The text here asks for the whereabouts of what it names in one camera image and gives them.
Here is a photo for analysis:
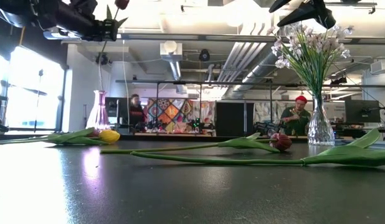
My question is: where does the person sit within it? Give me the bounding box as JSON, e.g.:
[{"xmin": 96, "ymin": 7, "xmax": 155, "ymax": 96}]
[
  {"xmin": 129, "ymin": 93, "xmax": 148, "ymax": 131},
  {"xmin": 279, "ymin": 95, "xmax": 312, "ymax": 137}
]

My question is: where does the silver ventilation duct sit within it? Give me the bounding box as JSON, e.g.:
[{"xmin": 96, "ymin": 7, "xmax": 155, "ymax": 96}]
[{"xmin": 222, "ymin": 42, "xmax": 282, "ymax": 100}]

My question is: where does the grey overhead rig beam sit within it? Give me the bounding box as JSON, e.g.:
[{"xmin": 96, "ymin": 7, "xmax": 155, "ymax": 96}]
[{"xmin": 117, "ymin": 32, "xmax": 385, "ymax": 45}]

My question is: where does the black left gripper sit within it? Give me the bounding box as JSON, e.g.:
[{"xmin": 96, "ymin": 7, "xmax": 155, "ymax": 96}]
[{"xmin": 67, "ymin": 0, "xmax": 119, "ymax": 42}]

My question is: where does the yellow artificial tulip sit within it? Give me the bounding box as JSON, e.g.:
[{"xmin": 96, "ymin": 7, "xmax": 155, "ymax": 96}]
[
  {"xmin": 130, "ymin": 128, "xmax": 385, "ymax": 168},
  {"xmin": 0, "ymin": 126, "xmax": 121, "ymax": 146}
]

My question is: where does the white ventilation duct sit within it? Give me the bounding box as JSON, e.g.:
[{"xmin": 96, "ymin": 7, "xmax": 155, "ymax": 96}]
[{"xmin": 159, "ymin": 40, "xmax": 184, "ymax": 94}]

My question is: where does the black computer monitor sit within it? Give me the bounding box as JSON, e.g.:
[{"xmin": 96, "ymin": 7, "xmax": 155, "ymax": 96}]
[
  {"xmin": 105, "ymin": 96, "xmax": 130, "ymax": 126},
  {"xmin": 345, "ymin": 99, "xmax": 382, "ymax": 124}
]

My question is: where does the black partition panel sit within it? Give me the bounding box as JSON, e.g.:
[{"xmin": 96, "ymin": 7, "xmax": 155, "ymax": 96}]
[{"xmin": 216, "ymin": 101, "xmax": 255, "ymax": 137}]

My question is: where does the colourful patterned cloth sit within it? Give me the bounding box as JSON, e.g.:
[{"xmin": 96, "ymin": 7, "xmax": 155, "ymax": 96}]
[{"xmin": 145, "ymin": 98, "xmax": 217, "ymax": 134}]

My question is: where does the clear cut-glass vase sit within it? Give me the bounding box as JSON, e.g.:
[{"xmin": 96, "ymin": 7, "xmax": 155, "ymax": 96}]
[{"xmin": 307, "ymin": 95, "xmax": 336, "ymax": 146}]

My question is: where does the black light stand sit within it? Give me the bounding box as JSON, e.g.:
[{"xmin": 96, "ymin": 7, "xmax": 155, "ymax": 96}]
[{"xmin": 33, "ymin": 68, "xmax": 45, "ymax": 133}]

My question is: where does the pink glass vase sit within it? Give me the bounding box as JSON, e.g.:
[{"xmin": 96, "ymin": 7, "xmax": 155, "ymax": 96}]
[{"xmin": 85, "ymin": 90, "xmax": 112, "ymax": 131}]

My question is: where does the white artificial flower spray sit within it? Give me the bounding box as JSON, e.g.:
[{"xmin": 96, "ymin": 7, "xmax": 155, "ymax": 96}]
[
  {"xmin": 285, "ymin": 23, "xmax": 336, "ymax": 100},
  {"xmin": 266, "ymin": 26, "xmax": 318, "ymax": 100},
  {"xmin": 316, "ymin": 24, "xmax": 355, "ymax": 100}
]

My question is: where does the white ceiling unit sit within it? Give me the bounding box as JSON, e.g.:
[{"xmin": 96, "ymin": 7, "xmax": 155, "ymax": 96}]
[{"xmin": 369, "ymin": 58, "xmax": 385, "ymax": 75}]

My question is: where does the black background frame rail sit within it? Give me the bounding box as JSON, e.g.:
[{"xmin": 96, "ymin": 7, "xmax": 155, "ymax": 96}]
[{"xmin": 115, "ymin": 79, "xmax": 385, "ymax": 90}]

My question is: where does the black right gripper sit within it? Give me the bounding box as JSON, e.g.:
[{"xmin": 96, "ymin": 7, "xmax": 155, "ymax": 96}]
[{"xmin": 269, "ymin": 0, "xmax": 336, "ymax": 29}]

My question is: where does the red artificial tulip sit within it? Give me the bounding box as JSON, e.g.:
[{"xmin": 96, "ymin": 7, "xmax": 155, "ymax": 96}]
[
  {"xmin": 100, "ymin": 132, "xmax": 293, "ymax": 155},
  {"xmin": 97, "ymin": 0, "xmax": 130, "ymax": 94}
]

